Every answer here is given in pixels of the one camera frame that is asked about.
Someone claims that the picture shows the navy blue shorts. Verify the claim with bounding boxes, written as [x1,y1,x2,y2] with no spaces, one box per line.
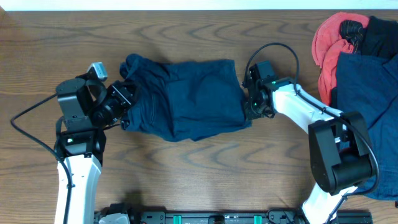
[119,54,252,142]

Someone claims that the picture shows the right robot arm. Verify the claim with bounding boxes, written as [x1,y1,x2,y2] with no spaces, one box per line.
[243,61,379,223]

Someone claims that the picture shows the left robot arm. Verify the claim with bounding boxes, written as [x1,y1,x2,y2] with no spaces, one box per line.
[55,77,140,223]

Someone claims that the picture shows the red cloth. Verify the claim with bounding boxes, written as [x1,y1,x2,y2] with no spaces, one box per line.
[312,12,369,105]

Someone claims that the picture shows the navy blue shirt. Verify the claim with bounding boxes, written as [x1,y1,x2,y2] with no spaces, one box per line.
[336,53,397,201]

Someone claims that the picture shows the dark striped garment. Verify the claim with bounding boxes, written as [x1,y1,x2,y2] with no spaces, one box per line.
[340,20,367,54]

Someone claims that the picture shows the black garment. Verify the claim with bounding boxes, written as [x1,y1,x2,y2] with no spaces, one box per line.
[361,16,397,59]

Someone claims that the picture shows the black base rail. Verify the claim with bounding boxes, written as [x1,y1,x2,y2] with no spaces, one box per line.
[93,203,374,224]

